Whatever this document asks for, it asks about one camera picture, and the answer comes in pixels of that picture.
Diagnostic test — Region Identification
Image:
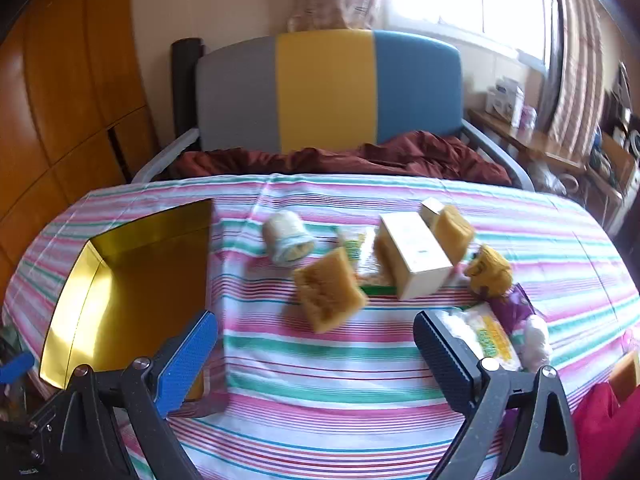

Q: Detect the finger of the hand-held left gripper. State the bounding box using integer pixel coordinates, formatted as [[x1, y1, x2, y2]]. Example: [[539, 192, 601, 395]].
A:
[[0, 352, 33, 383]]

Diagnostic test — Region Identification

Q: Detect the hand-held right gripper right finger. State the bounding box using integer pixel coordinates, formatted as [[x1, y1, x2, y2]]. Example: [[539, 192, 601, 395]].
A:
[[413, 310, 583, 480]]

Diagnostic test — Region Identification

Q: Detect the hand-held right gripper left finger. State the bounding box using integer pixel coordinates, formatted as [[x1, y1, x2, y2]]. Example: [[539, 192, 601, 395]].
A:
[[60, 310, 219, 480]]

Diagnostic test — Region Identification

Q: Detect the clear pack of cotton balls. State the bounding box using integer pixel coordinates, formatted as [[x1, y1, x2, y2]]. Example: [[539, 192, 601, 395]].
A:
[[432, 307, 483, 356]]

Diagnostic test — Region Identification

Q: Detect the green cracker packet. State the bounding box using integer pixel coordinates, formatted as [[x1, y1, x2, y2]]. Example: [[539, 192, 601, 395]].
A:
[[467, 302, 523, 372], [336, 225, 401, 297]]

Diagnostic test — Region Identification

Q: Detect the purple snack packet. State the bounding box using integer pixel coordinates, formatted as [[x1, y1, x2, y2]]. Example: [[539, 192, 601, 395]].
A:
[[487, 284, 538, 333]]

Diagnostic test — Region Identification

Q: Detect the white plastic-wrapped ball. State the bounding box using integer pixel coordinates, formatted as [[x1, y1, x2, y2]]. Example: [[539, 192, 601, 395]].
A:
[[520, 314, 553, 373]]

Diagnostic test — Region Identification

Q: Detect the gold-lined box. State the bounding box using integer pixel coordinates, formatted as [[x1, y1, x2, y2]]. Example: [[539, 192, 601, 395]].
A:
[[39, 199, 217, 403]]

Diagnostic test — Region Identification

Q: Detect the yellow plush toy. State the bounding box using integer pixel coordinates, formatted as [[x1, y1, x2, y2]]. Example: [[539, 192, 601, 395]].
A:
[[464, 244, 513, 297]]

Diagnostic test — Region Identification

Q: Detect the white paper leaflet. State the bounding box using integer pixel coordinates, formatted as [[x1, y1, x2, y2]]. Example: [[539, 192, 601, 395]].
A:
[[374, 212, 453, 301]]

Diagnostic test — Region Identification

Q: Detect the yellow sponge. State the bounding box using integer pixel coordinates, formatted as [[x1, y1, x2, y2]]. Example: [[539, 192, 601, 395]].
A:
[[292, 247, 368, 333], [432, 205, 476, 266]]

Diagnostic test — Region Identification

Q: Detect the small cream box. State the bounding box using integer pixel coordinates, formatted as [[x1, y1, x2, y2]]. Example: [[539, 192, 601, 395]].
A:
[[419, 197, 448, 231]]

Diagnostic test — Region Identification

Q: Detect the striped tablecloth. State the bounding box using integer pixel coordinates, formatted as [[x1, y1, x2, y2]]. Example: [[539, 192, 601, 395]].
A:
[[2, 172, 640, 480]]

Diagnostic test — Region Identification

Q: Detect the red cloth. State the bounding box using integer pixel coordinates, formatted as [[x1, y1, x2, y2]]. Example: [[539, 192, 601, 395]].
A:
[[572, 382, 640, 480]]

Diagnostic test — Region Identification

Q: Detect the tan block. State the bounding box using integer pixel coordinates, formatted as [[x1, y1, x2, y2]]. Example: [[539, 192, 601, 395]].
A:
[[610, 350, 640, 403]]

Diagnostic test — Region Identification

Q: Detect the maroon blanket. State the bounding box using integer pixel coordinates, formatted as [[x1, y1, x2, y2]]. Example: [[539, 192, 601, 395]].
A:
[[165, 130, 513, 186]]

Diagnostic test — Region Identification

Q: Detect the clear plastic bag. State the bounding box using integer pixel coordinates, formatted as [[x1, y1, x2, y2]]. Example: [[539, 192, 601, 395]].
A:
[[527, 160, 583, 198]]

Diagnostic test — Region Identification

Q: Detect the wooden side table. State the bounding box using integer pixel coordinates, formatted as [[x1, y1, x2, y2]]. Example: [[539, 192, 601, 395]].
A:
[[467, 107, 640, 236]]

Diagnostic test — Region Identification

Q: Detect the white tissue box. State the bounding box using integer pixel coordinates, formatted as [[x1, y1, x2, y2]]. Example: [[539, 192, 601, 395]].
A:
[[485, 77, 525, 126]]

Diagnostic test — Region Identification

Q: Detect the cardboard box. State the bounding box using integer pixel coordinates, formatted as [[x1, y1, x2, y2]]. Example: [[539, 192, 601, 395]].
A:
[[602, 132, 638, 191]]

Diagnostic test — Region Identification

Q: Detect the wooden wardrobe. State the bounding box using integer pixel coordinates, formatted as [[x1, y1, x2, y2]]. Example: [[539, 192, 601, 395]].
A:
[[0, 0, 161, 281]]

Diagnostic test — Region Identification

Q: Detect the grey yellow blue sofa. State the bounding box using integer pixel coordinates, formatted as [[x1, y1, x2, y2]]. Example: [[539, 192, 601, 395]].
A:
[[131, 30, 536, 191]]

